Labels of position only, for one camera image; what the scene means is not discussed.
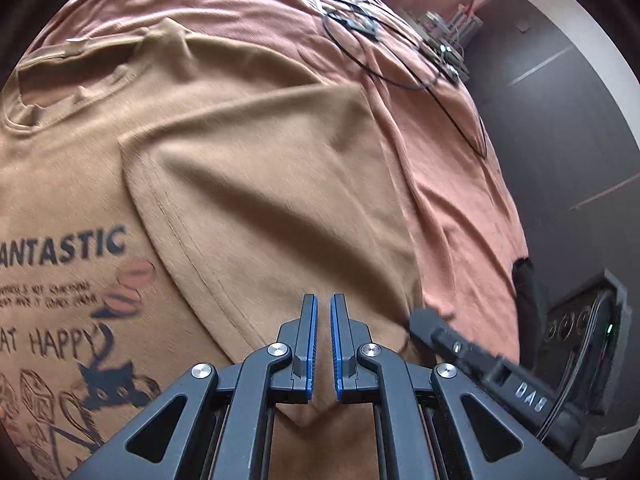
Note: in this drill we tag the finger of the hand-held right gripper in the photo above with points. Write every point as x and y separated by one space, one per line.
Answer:
440 335

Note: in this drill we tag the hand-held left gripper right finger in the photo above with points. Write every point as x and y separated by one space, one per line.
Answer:
337 345

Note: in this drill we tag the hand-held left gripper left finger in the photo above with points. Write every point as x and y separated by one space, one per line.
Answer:
311 345

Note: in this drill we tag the brown printed t-shirt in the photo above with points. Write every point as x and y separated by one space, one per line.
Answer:
250 185

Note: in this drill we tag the orange-brown fleece blanket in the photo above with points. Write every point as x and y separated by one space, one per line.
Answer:
450 200

